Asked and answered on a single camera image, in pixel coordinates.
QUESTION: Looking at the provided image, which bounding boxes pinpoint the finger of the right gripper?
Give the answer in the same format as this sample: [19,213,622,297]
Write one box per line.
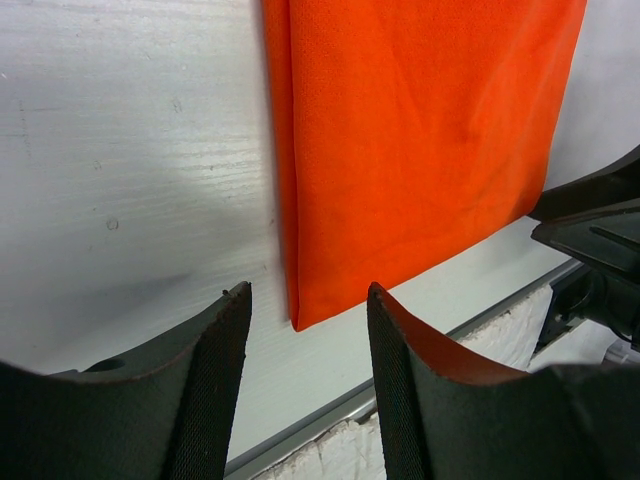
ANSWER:
[531,199,639,280]
[529,146,640,220]

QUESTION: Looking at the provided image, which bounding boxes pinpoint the orange t-shirt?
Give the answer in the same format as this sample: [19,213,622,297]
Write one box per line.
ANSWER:
[262,1,586,331]

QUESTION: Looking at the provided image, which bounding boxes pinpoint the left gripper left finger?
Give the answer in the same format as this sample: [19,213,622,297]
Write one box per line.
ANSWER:
[1,282,251,479]

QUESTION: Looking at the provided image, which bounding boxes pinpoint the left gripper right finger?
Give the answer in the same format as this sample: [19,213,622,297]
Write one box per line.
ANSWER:
[367,284,639,479]

